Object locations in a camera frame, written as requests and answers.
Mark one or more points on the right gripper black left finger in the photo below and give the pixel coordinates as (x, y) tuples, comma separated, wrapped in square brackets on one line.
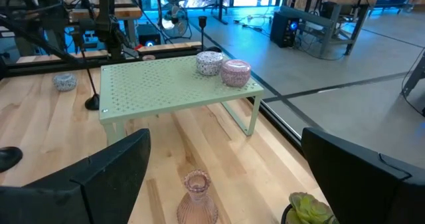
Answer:
[(83, 190)]

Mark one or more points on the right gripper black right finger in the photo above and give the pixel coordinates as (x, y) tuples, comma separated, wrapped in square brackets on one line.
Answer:
[(365, 187)]

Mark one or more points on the black tall candlestick holder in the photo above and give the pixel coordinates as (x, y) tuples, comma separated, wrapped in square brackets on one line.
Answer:
[(202, 21), (8, 157), (93, 103)]

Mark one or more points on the blue white patterned candle tin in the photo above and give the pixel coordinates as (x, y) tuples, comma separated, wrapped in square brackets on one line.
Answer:
[(64, 82)]

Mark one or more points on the pink ribbed glass candle holder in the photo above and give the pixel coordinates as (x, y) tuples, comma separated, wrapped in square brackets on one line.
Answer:
[(148, 57), (197, 207)]

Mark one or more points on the pink candle tin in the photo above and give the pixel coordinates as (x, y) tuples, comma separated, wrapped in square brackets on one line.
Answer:
[(235, 74)]

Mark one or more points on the white maroon floral candle tin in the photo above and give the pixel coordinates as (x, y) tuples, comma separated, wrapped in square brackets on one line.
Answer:
[(209, 64)]

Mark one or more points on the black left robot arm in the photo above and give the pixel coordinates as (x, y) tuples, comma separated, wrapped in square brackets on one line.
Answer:
[(106, 18)]

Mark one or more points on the potted green succulent plant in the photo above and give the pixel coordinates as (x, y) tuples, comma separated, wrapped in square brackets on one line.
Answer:
[(308, 210)]

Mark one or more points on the grey metal table leg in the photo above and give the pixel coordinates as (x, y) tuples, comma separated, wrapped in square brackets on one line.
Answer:
[(415, 76)]

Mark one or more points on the green perforated metal shelf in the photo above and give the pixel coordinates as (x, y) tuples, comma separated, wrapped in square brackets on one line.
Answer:
[(159, 84)]

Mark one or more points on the black computer tower blue light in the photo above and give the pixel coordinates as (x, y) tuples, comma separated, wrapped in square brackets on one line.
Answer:
[(147, 34), (282, 29)]

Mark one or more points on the grey metal workbench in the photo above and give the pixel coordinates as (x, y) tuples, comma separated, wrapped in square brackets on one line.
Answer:
[(308, 16)]

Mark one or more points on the wooden top workbench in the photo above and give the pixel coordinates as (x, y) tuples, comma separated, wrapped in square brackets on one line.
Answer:
[(126, 13)]

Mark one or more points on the black floor fan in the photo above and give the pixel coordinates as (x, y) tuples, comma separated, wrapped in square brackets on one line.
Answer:
[(174, 19)]

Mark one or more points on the black aluminium rig frame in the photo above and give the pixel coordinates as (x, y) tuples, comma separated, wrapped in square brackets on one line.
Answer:
[(40, 67)]

